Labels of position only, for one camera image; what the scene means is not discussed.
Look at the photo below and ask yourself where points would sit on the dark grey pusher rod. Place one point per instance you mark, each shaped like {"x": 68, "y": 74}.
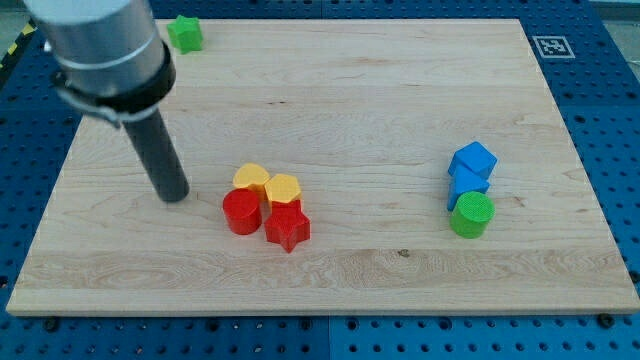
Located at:
{"x": 153, "y": 145}

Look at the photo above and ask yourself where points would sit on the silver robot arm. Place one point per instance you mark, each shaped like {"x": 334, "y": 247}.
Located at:
{"x": 114, "y": 66}

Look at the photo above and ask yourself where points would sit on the yellow heart block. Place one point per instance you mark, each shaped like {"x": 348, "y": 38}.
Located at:
{"x": 253, "y": 177}

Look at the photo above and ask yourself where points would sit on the green star block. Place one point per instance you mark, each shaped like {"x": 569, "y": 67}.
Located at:
{"x": 185, "y": 34}

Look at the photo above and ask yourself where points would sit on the red cylinder block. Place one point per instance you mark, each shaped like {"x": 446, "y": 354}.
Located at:
{"x": 242, "y": 210}

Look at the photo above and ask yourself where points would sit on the yellow hexagon block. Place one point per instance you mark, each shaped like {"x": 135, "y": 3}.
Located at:
{"x": 283, "y": 188}

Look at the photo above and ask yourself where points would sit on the yellow black hazard tape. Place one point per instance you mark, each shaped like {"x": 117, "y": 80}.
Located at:
{"x": 18, "y": 46}

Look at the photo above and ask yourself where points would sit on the red star block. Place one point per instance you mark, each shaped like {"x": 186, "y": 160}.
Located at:
{"x": 287, "y": 225}

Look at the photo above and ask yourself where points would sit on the light wooden board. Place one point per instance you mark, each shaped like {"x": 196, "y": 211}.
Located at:
{"x": 367, "y": 115}

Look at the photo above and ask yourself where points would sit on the blue pentagon block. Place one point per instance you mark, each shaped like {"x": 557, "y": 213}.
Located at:
{"x": 464, "y": 180}

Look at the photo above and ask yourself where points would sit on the blue cube block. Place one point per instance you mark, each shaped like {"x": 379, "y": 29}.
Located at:
{"x": 476, "y": 158}

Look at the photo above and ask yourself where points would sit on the green cylinder block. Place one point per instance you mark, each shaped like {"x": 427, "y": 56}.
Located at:
{"x": 471, "y": 215}

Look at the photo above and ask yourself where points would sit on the white fiducial marker tag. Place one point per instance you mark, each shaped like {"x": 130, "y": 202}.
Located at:
{"x": 553, "y": 47}

